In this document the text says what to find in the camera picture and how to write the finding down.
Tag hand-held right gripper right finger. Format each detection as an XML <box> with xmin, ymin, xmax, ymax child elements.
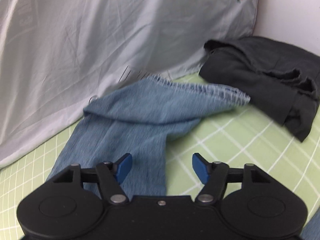
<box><xmin>192</xmin><ymin>152</ymin><xmax>273</xmax><ymax>205</ymax></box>

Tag folded black garment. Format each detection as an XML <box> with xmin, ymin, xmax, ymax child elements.
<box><xmin>199</xmin><ymin>36</ymin><xmax>320</xmax><ymax>142</ymax></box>

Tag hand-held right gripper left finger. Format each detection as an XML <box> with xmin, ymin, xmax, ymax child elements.
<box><xmin>51</xmin><ymin>153</ymin><xmax>133</xmax><ymax>205</ymax></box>

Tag grey carrot print bed cover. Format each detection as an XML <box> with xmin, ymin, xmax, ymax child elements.
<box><xmin>0</xmin><ymin>0</ymin><xmax>260</xmax><ymax>169</ymax></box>

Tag blue denim jeans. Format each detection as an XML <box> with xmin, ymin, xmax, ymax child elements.
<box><xmin>46</xmin><ymin>75</ymin><xmax>320</xmax><ymax>240</ymax></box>

